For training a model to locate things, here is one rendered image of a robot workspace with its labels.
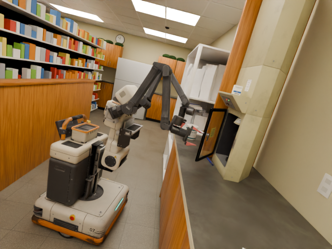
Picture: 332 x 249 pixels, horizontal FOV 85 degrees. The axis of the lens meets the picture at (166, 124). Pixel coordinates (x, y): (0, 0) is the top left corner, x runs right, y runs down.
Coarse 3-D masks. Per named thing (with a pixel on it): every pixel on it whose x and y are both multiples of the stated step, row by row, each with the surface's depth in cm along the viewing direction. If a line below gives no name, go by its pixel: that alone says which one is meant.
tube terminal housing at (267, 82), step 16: (240, 80) 134; (256, 80) 110; (272, 80) 109; (256, 96) 112; (272, 96) 115; (240, 112) 122; (256, 112) 114; (272, 112) 128; (240, 128) 117; (256, 128) 117; (240, 144) 119; (256, 144) 127; (240, 160) 122; (224, 176) 125; (240, 176) 125
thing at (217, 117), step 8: (216, 112) 130; (224, 112) 142; (216, 120) 135; (208, 128) 128; (216, 128) 141; (208, 136) 133; (216, 136) 147; (200, 144) 127; (208, 144) 139; (208, 152) 144
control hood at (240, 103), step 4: (220, 92) 137; (224, 92) 127; (224, 96) 132; (228, 96) 122; (232, 96) 113; (236, 96) 112; (240, 96) 112; (232, 100) 118; (236, 100) 112; (240, 100) 112; (244, 100) 112; (248, 100) 112; (236, 104) 115; (240, 104) 113; (244, 104) 113; (248, 104) 113; (232, 108) 130; (236, 108) 120; (240, 108) 113; (244, 108) 113; (244, 112) 114
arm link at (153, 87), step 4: (160, 72) 174; (160, 76) 174; (156, 80) 173; (152, 84) 174; (156, 84) 174; (152, 88) 172; (148, 92) 173; (152, 92) 173; (144, 96) 170; (148, 96) 171; (152, 96) 175; (144, 100) 169; (148, 100) 178; (140, 104) 169; (144, 104) 168; (148, 108) 177
